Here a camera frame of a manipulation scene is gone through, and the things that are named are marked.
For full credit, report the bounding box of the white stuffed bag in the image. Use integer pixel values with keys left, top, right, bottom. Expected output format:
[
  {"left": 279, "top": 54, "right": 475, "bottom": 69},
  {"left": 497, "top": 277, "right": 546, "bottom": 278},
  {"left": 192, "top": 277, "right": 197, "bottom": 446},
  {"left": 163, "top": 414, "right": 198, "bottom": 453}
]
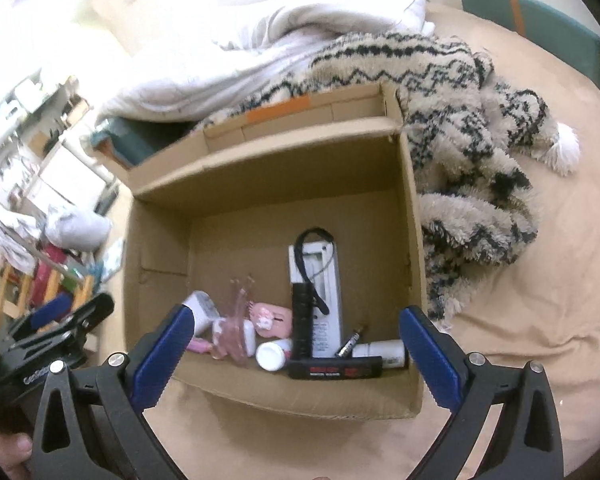
[{"left": 42, "top": 208, "right": 113, "bottom": 251}]

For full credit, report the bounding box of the white remote control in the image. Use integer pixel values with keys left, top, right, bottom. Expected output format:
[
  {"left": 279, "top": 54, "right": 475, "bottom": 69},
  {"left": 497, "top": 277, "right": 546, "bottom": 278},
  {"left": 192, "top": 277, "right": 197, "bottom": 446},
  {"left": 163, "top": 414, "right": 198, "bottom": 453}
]
[{"left": 288, "top": 241, "right": 342, "bottom": 358}]

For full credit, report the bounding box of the white pill bottle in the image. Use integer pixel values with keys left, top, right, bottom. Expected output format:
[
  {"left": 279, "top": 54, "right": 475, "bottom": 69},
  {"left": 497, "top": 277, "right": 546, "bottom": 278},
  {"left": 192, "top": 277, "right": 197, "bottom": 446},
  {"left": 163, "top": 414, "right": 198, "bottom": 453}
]
[
  {"left": 255, "top": 338, "right": 293, "bottom": 372},
  {"left": 352, "top": 340, "right": 407, "bottom": 368}
]

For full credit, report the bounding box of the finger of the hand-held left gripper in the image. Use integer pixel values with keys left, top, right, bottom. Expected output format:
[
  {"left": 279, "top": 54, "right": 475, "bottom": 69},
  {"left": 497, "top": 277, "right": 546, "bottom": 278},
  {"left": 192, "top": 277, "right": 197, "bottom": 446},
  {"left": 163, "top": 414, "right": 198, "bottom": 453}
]
[
  {"left": 0, "top": 292, "right": 116, "bottom": 361},
  {"left": 10, "top": 292, "right": 76, "bottom": 333}
]

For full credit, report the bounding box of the pink hair clip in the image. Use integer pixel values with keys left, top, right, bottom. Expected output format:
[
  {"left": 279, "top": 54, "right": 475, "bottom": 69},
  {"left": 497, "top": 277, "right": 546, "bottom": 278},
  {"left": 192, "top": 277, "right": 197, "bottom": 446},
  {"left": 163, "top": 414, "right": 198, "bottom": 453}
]
[{"left": 247, "top": 301, "right": 292, "bottom": 338}]

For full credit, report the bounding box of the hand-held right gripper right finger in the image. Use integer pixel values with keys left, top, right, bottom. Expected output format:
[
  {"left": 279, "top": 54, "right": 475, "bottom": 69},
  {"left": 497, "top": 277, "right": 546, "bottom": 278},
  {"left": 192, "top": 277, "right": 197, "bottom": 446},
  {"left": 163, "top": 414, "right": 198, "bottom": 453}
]
[{"left": 399, "top": 305, "right": 566, "bottom": 480}]

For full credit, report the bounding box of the white charger cube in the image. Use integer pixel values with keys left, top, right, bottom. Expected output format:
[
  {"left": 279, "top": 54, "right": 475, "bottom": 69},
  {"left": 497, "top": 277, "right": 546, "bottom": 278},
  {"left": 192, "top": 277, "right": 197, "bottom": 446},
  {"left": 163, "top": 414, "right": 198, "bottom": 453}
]
[{"left": 181, "top": 290, "right": 221, "bottom": 337}]

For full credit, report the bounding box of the person's left hand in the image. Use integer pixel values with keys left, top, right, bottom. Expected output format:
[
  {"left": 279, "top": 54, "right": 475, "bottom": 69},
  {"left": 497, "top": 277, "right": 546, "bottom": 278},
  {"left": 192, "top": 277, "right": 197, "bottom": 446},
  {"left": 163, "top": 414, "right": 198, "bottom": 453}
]
[{"left": 0, "top": 427, "right": 33, "bottom": 480}]

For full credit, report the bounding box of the black gold battery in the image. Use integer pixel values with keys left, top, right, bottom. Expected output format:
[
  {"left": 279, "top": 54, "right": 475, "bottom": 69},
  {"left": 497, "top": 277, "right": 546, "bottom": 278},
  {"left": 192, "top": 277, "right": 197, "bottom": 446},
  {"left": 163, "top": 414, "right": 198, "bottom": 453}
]
[{"left": 335, "top": 324, "right": 367, "bottom": 358}]

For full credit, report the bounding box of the translucent pink plastic clip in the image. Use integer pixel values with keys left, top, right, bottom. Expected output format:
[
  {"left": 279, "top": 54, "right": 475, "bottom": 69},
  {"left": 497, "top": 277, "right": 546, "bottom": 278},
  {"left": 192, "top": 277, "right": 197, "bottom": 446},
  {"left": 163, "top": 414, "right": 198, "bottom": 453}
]
[{"left": 210, "top": 275, "right": 256, "bottom": 368}]

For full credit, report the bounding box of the black flashlight with strap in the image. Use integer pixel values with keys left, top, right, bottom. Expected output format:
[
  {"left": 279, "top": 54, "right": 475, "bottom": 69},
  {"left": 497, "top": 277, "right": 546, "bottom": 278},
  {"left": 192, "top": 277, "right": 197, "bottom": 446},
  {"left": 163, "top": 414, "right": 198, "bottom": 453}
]
[{"left": 291, "top": 227, "right": 333, "bottom": 361}]

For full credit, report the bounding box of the teal cushion orange stripe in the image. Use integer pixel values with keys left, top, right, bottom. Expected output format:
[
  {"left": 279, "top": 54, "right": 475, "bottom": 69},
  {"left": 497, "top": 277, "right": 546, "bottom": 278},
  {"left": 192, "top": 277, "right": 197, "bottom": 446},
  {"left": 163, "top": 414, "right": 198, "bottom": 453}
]
[
  {"left": 90, "top": 117, "right": 193, "bottom": 171},
  {"left": 457, "top": 0, "right": 600, "bottom": 96}
]

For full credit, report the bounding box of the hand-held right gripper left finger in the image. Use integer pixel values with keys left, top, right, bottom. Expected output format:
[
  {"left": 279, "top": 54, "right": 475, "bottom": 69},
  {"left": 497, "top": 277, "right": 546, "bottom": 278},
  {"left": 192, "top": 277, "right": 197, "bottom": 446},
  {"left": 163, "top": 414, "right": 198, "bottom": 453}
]
[{"left": 30, "top": 304, "right": 195, "bottom": 480}]

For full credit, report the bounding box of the cream bedside cabinet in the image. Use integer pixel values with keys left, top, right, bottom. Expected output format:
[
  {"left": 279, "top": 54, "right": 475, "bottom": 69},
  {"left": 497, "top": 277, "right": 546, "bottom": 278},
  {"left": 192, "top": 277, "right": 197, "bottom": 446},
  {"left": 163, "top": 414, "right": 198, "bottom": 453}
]
[{"left": 25, "top": 135, "right": 118, "bottom": 211}]

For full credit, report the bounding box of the black patterned fuzzy blanket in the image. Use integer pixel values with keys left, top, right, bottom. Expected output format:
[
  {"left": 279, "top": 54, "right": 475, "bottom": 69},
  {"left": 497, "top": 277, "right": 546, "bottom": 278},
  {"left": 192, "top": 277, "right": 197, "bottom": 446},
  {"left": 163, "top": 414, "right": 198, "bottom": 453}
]
[{"left": 195, "top": 30, "right": 581, "bottom": 323}]

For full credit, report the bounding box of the white duvet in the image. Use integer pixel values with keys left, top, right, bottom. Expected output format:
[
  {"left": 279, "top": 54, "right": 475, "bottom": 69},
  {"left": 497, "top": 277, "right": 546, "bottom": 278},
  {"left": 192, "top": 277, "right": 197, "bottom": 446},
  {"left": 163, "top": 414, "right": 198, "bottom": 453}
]
[{"left": 92, "top": 0, "right": 436, "bottom": 123}]

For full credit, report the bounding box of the black case red label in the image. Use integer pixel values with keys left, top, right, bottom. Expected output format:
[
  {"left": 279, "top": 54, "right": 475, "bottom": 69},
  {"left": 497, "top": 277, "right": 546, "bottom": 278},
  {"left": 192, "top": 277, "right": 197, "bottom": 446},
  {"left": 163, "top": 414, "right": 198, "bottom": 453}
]
[{"left": 286, "top": 356, "right": 383, "bottom": 381}]

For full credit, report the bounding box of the cardboard box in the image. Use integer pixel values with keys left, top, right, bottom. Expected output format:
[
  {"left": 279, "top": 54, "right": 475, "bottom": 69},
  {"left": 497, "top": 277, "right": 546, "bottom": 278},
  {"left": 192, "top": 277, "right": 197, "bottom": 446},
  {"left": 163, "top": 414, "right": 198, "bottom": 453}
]
[{"left": 122, "top": 81, "right": 427, "bottom": 420}]

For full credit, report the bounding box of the yellow wooden chair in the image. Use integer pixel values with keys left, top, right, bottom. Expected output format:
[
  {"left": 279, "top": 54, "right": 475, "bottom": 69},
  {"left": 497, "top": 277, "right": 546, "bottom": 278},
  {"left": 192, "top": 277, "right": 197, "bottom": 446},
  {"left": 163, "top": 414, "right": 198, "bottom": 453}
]
[{"left": 0, "top": 255, "right": 96, "bottom": 331}]

